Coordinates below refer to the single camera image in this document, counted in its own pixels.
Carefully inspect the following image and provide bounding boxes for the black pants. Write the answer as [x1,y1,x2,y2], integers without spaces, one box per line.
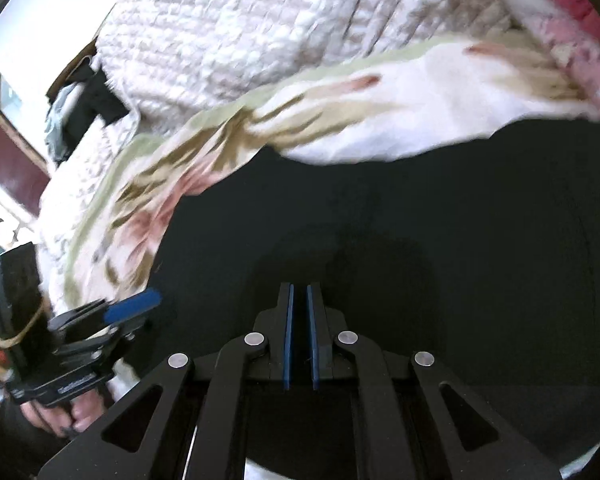
[131,120,600,466]

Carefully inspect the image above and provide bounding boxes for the person's left hand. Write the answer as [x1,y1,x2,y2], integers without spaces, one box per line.
[20,390,106,438]

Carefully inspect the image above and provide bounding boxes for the dark red wooden door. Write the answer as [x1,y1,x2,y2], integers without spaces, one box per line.
[0,114,50,218]

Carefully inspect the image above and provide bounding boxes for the quilted beige bedspread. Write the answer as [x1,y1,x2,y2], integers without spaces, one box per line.
[37,0,514,304]

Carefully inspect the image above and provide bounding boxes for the floral fleece blanket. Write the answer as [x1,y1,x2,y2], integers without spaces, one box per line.
[68,39,600,303]

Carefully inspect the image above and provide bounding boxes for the dark clothes on rail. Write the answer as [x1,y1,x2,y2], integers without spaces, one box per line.
[44,55,130,166]

